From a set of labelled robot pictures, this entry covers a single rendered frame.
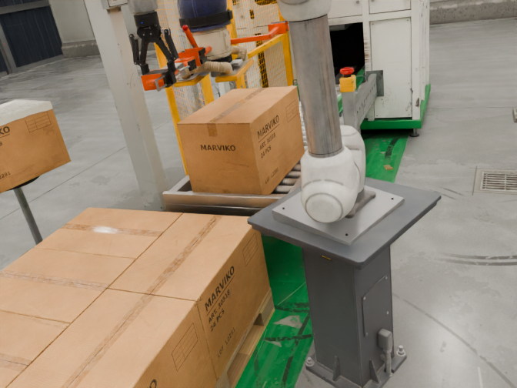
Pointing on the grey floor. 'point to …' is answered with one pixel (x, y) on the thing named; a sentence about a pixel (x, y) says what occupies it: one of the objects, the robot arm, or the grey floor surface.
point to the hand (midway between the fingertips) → (160, 76)
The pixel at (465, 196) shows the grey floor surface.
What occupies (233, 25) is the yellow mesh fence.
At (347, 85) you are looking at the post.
